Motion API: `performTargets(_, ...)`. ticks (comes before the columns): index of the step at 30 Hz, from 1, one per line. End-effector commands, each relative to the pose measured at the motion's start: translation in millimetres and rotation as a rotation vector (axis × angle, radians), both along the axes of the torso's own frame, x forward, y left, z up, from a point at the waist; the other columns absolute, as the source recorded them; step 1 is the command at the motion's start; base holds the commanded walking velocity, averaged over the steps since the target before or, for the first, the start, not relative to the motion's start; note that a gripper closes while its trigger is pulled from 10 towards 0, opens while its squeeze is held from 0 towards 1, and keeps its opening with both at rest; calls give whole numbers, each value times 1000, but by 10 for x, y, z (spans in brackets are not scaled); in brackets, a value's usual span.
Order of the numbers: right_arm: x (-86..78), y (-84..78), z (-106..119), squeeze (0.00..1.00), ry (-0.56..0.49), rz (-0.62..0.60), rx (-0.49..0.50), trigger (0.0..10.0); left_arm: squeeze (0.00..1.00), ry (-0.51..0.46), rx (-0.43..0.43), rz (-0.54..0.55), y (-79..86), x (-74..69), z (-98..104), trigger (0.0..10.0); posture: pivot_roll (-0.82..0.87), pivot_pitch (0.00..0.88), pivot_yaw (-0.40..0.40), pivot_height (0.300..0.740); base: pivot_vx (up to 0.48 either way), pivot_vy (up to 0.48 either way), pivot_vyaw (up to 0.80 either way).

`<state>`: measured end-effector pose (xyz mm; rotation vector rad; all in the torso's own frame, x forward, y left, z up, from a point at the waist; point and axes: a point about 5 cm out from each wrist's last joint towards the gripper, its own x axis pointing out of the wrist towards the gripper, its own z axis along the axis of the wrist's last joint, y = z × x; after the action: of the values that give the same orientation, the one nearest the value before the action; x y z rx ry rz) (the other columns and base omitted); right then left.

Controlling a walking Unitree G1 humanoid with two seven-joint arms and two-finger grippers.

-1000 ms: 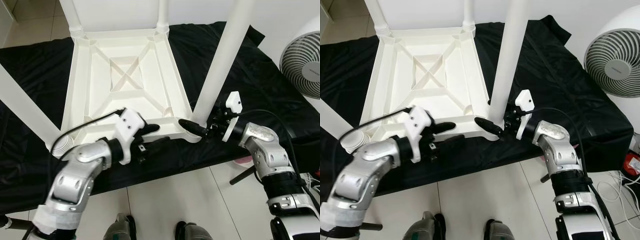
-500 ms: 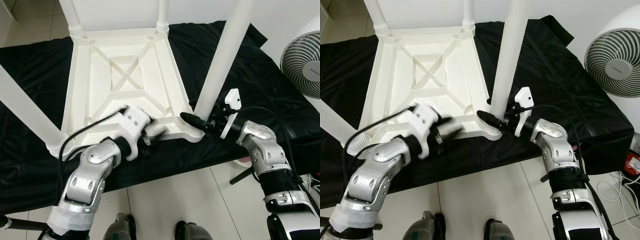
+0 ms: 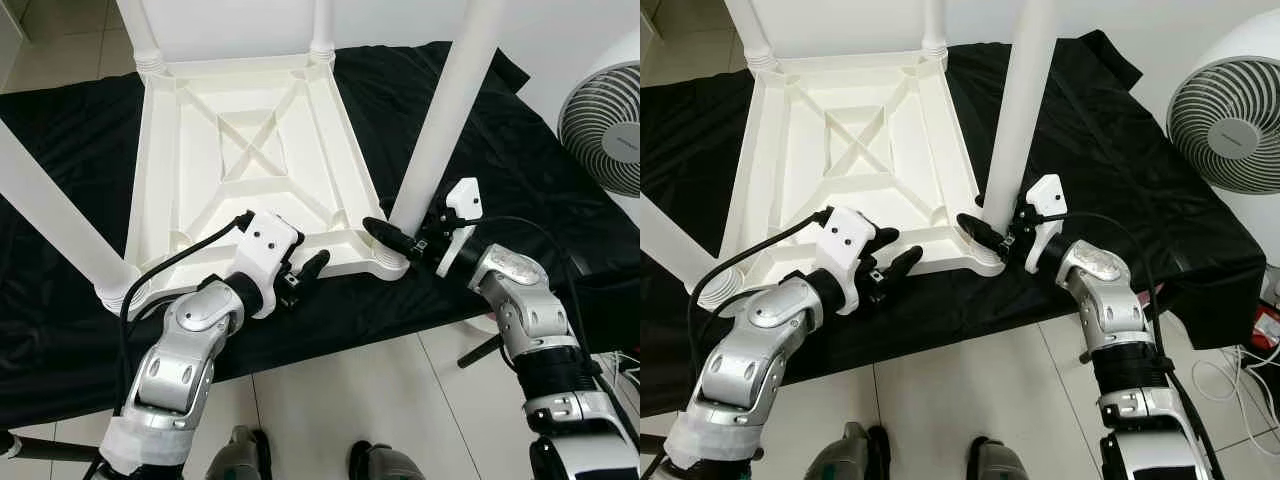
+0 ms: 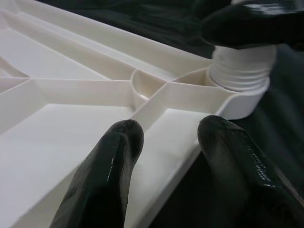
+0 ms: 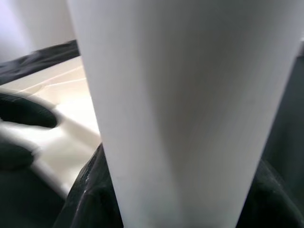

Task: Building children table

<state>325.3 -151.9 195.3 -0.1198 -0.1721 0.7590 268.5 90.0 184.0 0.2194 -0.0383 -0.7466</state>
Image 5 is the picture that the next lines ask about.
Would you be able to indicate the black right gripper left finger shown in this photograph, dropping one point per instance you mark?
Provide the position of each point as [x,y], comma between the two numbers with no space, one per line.
[95,197]

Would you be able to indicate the black table cloth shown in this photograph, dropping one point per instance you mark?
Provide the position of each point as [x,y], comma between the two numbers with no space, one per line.
[35,61]

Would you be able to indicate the white plastic table leg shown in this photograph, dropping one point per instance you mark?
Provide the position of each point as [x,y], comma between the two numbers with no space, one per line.
[190,95]

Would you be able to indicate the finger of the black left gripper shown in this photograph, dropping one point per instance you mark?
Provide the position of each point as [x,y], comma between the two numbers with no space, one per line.
[28,114]
[14,154]

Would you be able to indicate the white plastic table top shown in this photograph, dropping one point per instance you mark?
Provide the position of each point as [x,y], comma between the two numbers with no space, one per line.
[71,95]

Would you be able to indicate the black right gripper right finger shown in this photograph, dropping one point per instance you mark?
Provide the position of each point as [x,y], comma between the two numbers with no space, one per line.
[275,204]

